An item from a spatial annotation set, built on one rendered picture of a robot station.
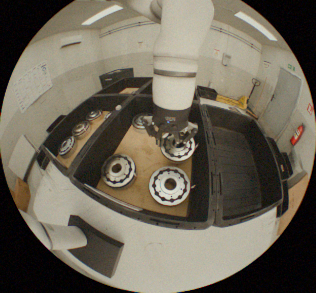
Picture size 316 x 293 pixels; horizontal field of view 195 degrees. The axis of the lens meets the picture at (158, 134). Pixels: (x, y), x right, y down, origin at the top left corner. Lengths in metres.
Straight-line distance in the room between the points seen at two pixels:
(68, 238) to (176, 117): 0.45
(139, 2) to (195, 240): 0.61
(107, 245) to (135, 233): 0.11
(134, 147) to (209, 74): 3.45
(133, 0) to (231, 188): 0.47
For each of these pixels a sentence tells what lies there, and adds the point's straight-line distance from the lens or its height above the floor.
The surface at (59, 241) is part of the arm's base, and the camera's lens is 0.37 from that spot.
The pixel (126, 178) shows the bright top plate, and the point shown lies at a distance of 0.25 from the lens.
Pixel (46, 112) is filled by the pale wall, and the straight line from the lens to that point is 3.23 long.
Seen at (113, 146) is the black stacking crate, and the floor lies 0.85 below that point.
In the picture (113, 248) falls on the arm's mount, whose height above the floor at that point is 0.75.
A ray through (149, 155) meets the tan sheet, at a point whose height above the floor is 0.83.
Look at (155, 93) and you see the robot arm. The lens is 0.15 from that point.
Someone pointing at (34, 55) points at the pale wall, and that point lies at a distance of 3.45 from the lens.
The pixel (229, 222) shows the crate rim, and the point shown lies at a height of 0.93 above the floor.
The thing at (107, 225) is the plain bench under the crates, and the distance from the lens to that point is 0.45.
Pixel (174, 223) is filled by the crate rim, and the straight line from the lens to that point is 0.18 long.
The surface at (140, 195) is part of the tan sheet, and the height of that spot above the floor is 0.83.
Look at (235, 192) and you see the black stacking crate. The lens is 0.36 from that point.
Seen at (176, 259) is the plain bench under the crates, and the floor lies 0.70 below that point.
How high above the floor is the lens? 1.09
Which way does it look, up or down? 47 degrees down
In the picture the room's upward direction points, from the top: straight up
